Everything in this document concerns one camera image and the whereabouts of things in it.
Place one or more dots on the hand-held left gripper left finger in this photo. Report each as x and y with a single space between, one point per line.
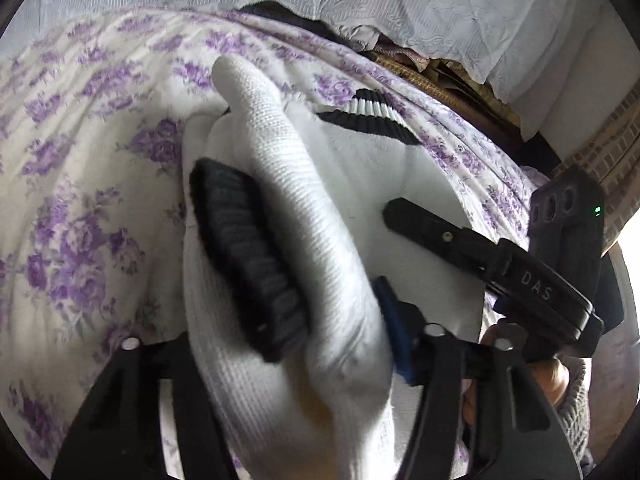
125 410

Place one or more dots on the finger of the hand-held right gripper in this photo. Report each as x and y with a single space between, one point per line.
435 232

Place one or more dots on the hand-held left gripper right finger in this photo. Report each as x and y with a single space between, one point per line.
395 325

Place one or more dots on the white sweater with black trim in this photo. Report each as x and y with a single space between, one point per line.
300 210

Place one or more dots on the person's right forearm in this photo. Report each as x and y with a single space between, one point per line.
575 420

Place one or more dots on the person's right hand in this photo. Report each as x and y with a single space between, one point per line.
552 380

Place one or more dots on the brown woven mat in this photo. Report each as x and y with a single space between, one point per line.
450 90

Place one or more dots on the plaid curtain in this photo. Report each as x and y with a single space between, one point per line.
620 150

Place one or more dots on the purple floral bedsheet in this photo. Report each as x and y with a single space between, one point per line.
75 160

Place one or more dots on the black cloth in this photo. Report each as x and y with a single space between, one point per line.
290 17

